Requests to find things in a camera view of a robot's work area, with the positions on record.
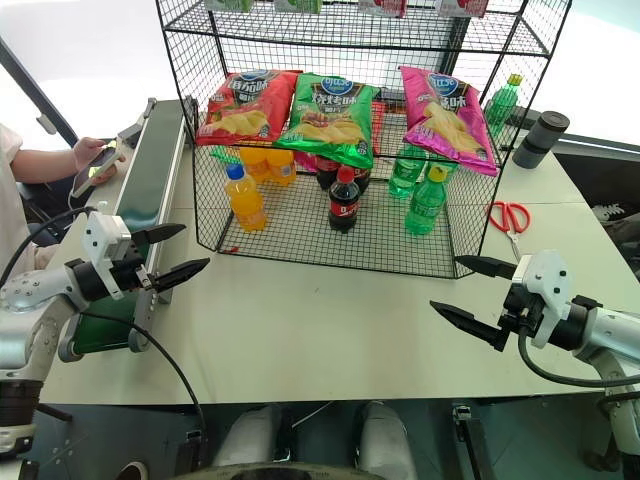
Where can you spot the green soda bottle yellow cap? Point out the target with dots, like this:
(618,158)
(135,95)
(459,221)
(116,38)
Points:
(425,205)

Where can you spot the red box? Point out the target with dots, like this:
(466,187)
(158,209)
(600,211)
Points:
(385,122)

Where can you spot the green conveyor belt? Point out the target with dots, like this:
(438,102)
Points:
(150,170)

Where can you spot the black bag white print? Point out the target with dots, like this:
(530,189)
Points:
(610,210)

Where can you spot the person's forearm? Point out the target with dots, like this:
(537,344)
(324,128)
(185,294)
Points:
(45,162)

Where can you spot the person's hand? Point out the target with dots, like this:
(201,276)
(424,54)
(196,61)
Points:
(86,150)

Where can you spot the green chips bag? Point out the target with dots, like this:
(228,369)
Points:
(330,120)

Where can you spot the red snack packet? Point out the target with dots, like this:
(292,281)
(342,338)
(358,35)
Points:
(462,6)
(382,6)

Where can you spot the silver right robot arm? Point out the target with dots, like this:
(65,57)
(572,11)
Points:
(615,330)

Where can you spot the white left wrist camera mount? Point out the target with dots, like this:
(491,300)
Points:
(102,235)

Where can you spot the small green snack packet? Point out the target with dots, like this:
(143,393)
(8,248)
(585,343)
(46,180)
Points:
(222,156)

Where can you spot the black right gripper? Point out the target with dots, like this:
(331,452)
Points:
(522,310)

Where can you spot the cola bottle red cap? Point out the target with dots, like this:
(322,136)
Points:
(344,202)

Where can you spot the pink chips bag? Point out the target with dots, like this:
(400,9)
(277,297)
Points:
(450,120)

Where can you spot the black diagonal bar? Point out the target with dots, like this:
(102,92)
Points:
(35,90)

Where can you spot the grey rounded robot leg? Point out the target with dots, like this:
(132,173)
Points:
(385,435)
(250,435)

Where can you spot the grey cylindrical flask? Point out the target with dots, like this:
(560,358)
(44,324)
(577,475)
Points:
(540,140)

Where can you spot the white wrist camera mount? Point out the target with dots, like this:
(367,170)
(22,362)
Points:
(102,235)
(547,285)

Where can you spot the red chips bag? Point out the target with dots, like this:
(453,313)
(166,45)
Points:
(250,107)

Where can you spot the green ribbed plastic bottle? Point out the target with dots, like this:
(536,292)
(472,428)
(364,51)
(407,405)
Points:
(500,107)

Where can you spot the dark rounded robot body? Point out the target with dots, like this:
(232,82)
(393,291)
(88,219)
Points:
(305,472)

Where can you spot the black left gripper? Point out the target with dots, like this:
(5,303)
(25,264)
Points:
(129,272)

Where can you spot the orange soda bottle blue cap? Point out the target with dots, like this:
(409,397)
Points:
(245,205)

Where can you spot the dark smartphone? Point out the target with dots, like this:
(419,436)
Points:
(104,156)

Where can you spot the green snack box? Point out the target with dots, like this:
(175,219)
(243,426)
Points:
(297,4)

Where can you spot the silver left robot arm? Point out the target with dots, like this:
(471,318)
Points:
(20,300)

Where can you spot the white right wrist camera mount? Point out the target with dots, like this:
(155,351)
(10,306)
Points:
(547,285)

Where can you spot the white phone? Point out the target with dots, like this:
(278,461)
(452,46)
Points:
(85,185)

